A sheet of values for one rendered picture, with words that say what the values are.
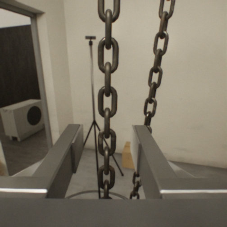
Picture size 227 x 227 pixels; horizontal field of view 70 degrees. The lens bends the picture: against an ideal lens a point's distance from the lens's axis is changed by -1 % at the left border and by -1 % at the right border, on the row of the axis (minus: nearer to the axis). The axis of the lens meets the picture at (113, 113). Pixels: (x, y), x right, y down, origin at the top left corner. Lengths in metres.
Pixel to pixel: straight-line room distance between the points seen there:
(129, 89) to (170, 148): 1.09
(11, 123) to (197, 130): 3.22
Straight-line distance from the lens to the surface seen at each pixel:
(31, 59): 7.28
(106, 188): 0.17
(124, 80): 2.42
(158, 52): 0.20
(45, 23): 2.45
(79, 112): 2.81
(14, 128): 3.62
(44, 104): 2.51
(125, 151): 2.37
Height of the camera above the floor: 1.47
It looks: 18 degrees down
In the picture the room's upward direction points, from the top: 1 degrees counter-clockwise
